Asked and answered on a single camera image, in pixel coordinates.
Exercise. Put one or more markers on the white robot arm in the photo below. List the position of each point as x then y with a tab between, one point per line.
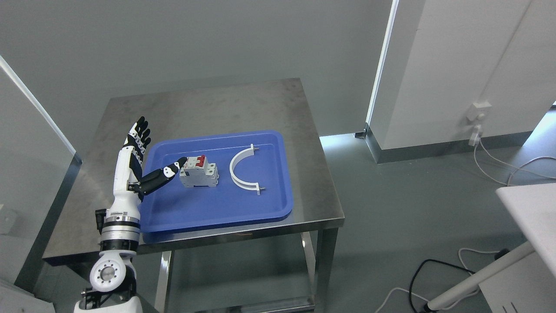
113	277

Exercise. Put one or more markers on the white curved plastic bracket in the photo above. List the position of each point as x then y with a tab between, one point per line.
240	164

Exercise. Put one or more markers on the blue plastic tray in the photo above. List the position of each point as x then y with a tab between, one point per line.
174	208

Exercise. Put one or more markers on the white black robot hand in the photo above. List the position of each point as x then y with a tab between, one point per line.
130	184

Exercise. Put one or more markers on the white wall socket plug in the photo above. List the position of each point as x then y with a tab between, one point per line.
476	115

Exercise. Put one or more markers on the grey red circuit breaker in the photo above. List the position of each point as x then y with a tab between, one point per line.
199	172

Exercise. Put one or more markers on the stainless steel table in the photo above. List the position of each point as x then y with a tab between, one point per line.
279	105

